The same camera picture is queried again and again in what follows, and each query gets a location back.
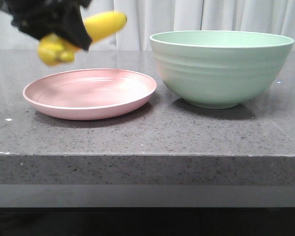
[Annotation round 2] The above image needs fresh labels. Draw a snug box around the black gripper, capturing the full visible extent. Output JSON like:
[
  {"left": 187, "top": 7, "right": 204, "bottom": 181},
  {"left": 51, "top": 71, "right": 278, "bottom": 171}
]
[{"left": 0, "top": 0, "right": 92, "bottom": 51}]

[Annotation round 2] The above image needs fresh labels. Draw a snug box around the yellow banana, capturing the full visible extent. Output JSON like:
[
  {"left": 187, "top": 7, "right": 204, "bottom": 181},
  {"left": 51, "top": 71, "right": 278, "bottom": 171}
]
[{"left": 37, "top": 11, "right": 127, "bottom": 66}]

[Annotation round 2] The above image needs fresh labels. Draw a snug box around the pink plate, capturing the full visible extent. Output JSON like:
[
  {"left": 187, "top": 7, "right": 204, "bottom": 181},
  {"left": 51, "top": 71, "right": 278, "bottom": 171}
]
[{"left": 23, "top": 68, "right": 157, "bottom": 120}]

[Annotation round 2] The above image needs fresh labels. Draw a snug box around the green ribbed bowl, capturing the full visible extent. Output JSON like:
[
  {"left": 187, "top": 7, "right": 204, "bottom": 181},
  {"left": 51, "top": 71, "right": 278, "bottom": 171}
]
[{"left": 150, "top": 30, "right": 295, "bottom": 109}]

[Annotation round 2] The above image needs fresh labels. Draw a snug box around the white curtain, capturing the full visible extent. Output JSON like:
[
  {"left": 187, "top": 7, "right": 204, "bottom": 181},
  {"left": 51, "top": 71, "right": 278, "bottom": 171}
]
[{"left": 0, "top": 0, "right": 295, "bottom": 51}]

